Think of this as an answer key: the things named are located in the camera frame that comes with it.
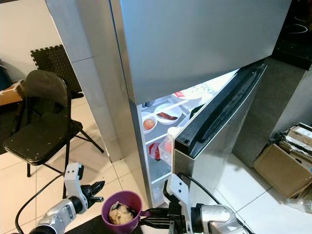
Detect purple bowl with handle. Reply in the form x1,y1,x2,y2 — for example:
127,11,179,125
101,191,149,228

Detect beige food lump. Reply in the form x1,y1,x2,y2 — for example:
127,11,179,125
109,201,136,226

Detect grey fridge lower door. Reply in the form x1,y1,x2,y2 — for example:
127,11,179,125
163,61,295,210

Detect grey steel fridge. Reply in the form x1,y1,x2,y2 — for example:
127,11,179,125
76,0,293,205

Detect red film-wrapped bowl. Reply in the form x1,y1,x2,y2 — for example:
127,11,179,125
147,141,161,160

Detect clear bottle pink drink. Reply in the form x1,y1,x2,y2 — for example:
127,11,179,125
160,127,181,166

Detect black folding chair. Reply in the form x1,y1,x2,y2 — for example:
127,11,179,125
3,70,105,178

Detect white round bowl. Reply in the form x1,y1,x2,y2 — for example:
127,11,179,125
141,113,157,135

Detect brown sausage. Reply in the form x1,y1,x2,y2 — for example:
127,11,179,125
157,112,178,121

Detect plain brown cardboard box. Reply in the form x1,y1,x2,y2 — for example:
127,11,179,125
253,141,312,198

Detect floral printed plate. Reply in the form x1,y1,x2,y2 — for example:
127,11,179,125
173,83,215,100

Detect taped cardboard box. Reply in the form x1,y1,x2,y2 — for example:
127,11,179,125
0,79,26,106

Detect black foam mat tiles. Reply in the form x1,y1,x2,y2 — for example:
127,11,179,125
30,45,82,94

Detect dark blue bucket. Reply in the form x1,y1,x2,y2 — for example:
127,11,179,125
0,66,10,91

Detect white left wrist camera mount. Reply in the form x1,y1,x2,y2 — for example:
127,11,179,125
64,162,84,200

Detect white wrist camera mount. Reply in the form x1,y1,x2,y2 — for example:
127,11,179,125
64,162,84,200
168,174,193,232

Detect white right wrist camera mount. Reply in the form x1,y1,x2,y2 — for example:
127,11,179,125
168,174,193,232

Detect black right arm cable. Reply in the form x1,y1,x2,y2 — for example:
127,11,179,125
178,173,220,208

